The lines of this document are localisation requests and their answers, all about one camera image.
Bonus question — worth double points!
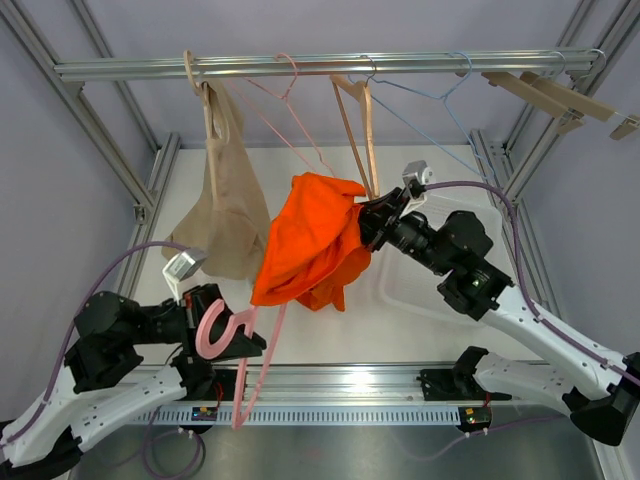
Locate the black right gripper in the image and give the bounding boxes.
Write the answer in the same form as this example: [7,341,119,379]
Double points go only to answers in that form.
[333,187,453,277]

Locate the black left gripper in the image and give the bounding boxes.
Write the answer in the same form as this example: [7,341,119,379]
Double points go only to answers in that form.
[125,283,267,363]

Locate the thick pink plastic hanger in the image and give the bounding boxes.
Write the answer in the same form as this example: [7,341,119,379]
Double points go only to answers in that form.
[195,299,289,431]

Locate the orange t shirt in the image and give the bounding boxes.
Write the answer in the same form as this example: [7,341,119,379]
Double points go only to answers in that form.
[251,172,371,312]

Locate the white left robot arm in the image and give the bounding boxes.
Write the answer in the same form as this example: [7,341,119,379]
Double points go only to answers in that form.
[1,284,267,479]

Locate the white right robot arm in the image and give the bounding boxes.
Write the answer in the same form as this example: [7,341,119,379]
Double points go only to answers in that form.
[358,188,639,446]

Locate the wooden hanger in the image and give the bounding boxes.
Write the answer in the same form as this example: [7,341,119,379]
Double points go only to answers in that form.
[329,74,380,200]

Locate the beige hanger under garment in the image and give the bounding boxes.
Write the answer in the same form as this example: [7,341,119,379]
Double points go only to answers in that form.
[183,49,228,142]

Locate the beige garment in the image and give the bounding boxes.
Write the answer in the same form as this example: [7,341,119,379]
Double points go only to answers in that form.
[166,80,271,282]

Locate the white plastic basket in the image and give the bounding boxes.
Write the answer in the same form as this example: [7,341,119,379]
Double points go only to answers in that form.
[379,199,504,329]

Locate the wooden hangers at right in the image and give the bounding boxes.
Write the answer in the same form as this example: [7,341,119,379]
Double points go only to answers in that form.
[482,72,639,141]

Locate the aluminium hanging rod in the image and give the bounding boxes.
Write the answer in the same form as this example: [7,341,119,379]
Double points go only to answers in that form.
[54,48,605,82]

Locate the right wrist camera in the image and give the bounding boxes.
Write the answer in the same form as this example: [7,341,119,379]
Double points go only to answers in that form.
[402,160,433,213]

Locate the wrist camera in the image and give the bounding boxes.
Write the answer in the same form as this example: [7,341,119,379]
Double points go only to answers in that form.
[162,248,207,301]
[402,160,433,213]

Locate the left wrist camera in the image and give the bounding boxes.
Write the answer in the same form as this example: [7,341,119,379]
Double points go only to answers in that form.
[162,248,207,301]

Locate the aluminium front rail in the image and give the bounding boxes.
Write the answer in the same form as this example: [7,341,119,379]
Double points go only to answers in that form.
[124,363,609,405]

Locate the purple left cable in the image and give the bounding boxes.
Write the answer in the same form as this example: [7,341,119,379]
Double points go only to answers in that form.
[0,241,206,476]

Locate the purple cable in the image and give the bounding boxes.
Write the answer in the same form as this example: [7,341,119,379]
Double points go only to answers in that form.
[0,241,206,476]
[399,180,640,461]

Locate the white slotted cable duct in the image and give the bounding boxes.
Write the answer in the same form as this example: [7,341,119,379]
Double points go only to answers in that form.
[133,405,461,426]

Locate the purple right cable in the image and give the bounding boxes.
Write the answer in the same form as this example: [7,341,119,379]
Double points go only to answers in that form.
[399,180,640,461]

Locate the thin pink wire hanger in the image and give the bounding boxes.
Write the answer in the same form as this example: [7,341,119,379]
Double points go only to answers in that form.
[227,52,336,177]

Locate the blue wire hanger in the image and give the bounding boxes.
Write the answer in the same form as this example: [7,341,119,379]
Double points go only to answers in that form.
[360,50,495,180]

